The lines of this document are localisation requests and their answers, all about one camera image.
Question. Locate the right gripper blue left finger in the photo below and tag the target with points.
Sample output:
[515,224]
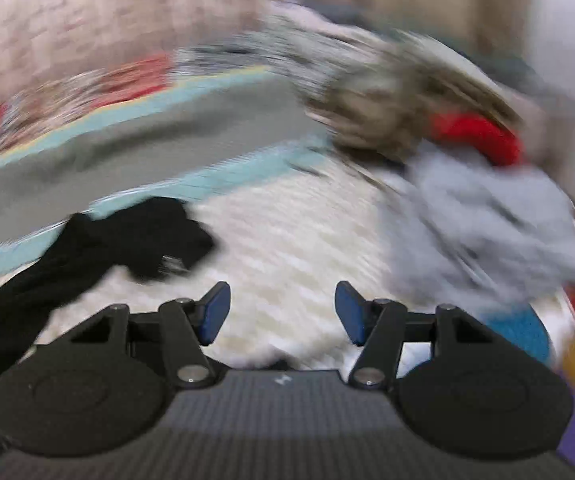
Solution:
[186,326]

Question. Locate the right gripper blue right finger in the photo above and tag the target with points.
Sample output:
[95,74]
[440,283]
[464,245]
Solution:
[378,328]

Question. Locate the black pants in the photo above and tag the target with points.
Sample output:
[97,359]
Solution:
[152,239]

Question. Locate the grey cloth garment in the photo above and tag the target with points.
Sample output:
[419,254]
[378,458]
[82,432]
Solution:
[482,238]

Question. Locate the patterned grey teal bedsheet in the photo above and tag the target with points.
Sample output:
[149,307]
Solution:
[291,218]

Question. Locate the red garment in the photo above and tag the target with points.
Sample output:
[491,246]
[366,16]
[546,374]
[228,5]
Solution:
[499,145]

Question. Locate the olive brown crumpled garment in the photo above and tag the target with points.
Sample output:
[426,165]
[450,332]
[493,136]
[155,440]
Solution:
[386,104]

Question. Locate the red floral quilt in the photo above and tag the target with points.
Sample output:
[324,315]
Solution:
[39,110]

